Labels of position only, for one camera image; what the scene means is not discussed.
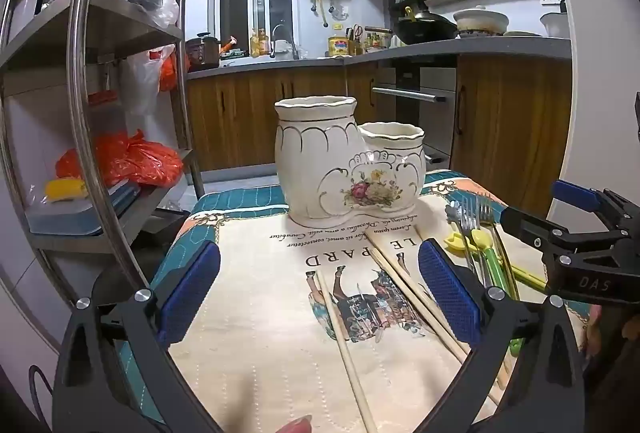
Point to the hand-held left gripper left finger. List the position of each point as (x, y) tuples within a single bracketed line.
[(192, 288)]

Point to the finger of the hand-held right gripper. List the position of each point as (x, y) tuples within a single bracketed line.
[(545, 233), (577, 194)]

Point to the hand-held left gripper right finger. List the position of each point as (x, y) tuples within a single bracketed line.
[(447, 288)]

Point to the yellow green plastic utensil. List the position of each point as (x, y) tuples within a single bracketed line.
[(492, 265)]

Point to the small metal spoon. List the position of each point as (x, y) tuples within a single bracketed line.
[(452, 211)]

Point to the white floral ceramic utensil holder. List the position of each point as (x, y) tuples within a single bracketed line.
[(310, 163)]

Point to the person's left hand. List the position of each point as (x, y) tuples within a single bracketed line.
[(295, 425)]

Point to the printed tablecloth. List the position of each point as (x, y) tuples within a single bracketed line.
[(260, 313)]

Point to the large orange plastic bag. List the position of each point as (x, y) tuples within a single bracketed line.
[(130, 160)]

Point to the stacked flat trays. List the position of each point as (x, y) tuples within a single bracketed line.
[(65, 218)]

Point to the stainless built-in oven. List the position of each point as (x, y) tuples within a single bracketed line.
[(435, 123)]

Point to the yellow item on shelf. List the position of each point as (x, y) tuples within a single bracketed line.
[(65, 189)]

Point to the grey kitchen countertop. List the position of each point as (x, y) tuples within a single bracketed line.
[(500, 48)]

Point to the brown shallow bowl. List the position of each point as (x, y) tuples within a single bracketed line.
[(522, 34)]

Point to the white basin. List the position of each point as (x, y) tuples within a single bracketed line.
[(556, 25)]

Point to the wooden lower cabinets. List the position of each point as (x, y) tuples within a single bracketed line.
[(235, 118)]

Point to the white casserole pot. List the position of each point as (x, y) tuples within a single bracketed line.
[(480, 20)]

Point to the red lid plastic container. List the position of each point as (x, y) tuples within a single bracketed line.
[(105, 97)]

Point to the white hanging plastic bag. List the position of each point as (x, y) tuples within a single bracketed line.
[(140, 83)]

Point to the small hanging orange bag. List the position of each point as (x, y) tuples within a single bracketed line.
[(167, 70)]

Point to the black wok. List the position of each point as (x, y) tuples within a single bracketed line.
[(425, 30)]

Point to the dark red pressure cooker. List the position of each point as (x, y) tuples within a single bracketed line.
[(202, 53)]

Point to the yellow liquid glass bottle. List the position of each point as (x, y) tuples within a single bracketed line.
[(263, 43), (254, 45)]

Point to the metal shelf rack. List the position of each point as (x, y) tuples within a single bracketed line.
[(80, 63)]

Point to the metal kitchen faucet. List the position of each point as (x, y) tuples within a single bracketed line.
[(275, 40)]

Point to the knife block with scissors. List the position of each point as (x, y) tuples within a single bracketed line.
[(357, 40)]

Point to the yellow tin can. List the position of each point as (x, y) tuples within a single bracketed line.
[(338, 47)]

